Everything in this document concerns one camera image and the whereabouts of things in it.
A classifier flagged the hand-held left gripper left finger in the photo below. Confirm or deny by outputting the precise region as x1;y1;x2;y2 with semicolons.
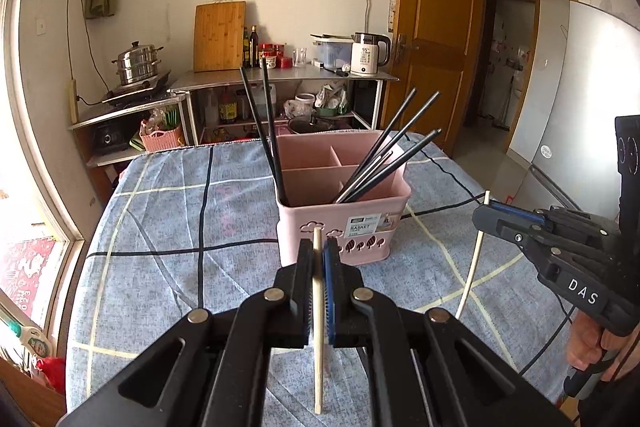
60;240;317;427

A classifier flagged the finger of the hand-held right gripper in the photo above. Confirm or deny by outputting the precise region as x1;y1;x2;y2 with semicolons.
472;205;536;253
487;200;549;228

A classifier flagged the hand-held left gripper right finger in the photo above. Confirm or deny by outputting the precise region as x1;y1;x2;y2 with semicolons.
322;239;573;427

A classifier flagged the beige wooden chopstick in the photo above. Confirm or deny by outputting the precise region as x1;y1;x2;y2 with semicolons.
312;228;326;414
456;190;492;319

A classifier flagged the pink plastic utensil basket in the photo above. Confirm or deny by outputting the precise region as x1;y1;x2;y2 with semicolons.
275;130;412;268

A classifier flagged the black chopstick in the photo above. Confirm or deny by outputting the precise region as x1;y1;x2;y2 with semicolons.
260;58;287;205
336;88;418;204
239;66;288;205
350;128;444;204

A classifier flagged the black chopsticks group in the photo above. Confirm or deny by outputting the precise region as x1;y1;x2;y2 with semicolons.
345;91;442;204

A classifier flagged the person's right hand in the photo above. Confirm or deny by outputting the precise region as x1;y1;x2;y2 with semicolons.
567;312;633;383

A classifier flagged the grey refrigerator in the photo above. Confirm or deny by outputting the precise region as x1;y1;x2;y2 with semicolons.
506;0;640;220

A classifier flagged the blue checked tablecloth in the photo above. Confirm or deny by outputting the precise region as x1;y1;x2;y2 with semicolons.
65;134;581;427

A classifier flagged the black wok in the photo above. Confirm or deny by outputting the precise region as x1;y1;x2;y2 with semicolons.
287;117;351;136

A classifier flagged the brown sauce bottle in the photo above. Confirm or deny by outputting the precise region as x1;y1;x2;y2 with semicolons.
219;87;239;126

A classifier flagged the brown wooden door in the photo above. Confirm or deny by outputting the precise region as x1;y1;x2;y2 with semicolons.
389;0;487;148

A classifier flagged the small pink woven basket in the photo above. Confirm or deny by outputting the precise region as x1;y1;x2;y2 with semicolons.
139;129;186;153

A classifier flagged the white electric kettle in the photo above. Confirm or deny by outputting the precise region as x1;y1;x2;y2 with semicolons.
349;32;391;77

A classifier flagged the metal kitchen shelf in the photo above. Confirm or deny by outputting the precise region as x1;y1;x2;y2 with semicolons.
170;68;401;148

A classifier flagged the clear plastic container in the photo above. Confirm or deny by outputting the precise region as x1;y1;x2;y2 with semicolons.
311;35;354;66

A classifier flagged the black induction cooker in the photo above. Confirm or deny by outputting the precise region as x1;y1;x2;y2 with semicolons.
102;71;174;106

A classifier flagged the wooden cutting board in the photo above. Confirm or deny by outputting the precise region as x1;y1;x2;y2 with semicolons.
193;1;247;73

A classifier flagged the red printed cloth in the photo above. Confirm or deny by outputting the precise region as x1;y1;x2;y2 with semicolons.
0;237;58;314

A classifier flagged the steel steamer pot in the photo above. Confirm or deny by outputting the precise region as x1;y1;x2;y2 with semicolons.
111;40;164;86

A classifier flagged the beige power strip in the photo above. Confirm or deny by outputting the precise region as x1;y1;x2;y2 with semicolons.
67;79;79;126

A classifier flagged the black cable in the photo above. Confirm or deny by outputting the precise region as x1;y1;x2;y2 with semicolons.
405;154;576;375

